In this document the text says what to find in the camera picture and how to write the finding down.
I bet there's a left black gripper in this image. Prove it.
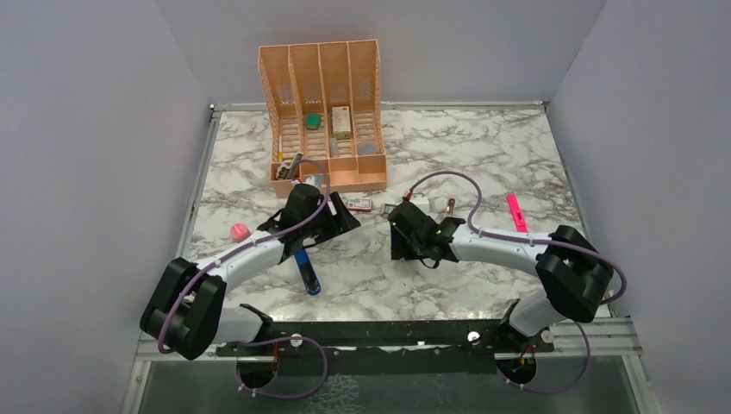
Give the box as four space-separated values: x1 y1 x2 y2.
301 191 360 243

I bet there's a red white staple box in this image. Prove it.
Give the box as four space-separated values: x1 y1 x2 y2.
347 198 372 212

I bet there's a blue stapler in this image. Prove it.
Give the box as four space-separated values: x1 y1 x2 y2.
295 249 321 296

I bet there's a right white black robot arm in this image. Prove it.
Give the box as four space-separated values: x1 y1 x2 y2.
388 201 614 351

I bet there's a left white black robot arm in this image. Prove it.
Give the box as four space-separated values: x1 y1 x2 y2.
140 184 361 361

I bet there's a black white item in organizer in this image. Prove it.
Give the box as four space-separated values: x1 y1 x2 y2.
275 152 303 180

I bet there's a pink round cap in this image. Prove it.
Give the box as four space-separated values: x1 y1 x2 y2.
229 223 252 243

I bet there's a clear round lid in organizer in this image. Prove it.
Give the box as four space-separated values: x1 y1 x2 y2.
357 141 378 156

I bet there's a green object in organizer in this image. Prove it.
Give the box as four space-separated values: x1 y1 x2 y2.
304 113 323 130

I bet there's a white green box in organizer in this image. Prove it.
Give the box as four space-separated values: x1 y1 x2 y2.
331 106 353 140

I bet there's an orange plastic desk organizer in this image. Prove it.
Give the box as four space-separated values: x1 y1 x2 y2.
259 40 388 198

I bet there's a pink highlighter marker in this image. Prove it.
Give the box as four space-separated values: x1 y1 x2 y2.
506 194 528 233

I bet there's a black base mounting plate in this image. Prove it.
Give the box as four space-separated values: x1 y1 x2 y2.
216 319 521 377

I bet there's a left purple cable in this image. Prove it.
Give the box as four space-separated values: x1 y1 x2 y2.
157 159 333 400

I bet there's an aluminium frame rail front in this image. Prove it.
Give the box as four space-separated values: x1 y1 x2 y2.
136 317 643 361

